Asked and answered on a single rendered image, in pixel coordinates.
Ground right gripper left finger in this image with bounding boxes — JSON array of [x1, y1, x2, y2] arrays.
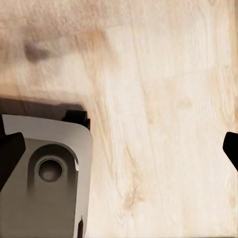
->
[[0, 132, 26, 191]]

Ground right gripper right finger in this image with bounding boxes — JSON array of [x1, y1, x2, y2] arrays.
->
[[223, 131, 238, 171]]

